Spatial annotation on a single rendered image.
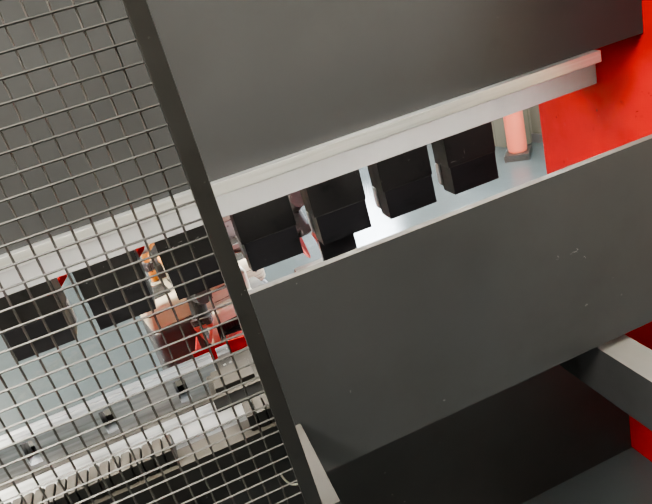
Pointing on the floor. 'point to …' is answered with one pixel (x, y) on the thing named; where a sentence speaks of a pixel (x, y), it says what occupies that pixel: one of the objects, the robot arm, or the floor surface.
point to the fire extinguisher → (516, 138)
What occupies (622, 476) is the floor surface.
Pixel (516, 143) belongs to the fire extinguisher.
